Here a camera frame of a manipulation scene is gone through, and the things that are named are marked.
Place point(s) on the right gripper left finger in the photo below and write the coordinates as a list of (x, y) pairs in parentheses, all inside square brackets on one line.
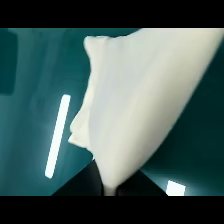
[(85, 183)]

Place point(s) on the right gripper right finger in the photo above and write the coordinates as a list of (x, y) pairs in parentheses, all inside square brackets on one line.
[(141, 185)]

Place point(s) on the peach T-shirt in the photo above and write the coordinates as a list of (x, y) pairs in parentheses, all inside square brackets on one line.
[(136, 100)]

